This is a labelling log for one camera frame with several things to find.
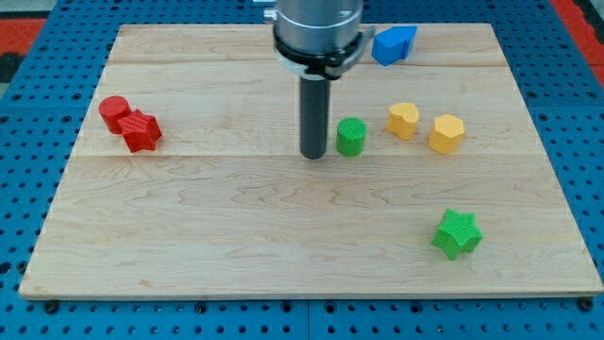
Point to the blue pentagon block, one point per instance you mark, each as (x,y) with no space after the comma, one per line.
(393,44)

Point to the red star block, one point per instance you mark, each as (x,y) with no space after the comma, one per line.
(140,131)

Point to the yellow hexagon block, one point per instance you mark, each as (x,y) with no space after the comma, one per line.
(446,134)

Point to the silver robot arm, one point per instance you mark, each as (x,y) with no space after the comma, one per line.
(319,39)

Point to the wooden board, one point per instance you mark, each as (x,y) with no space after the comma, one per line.
(227,208)

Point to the red cylinder block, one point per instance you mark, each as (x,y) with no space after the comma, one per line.
(112,109)

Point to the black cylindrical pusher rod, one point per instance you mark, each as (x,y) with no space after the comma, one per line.
(314,111)

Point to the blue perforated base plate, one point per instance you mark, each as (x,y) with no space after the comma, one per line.
(45,103)

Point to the green star block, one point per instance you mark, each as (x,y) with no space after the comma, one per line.
(457,233)

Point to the green cylinder block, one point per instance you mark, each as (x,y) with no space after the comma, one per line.
(350,139)

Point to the yellow heart block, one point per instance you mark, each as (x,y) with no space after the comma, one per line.
(402,120)

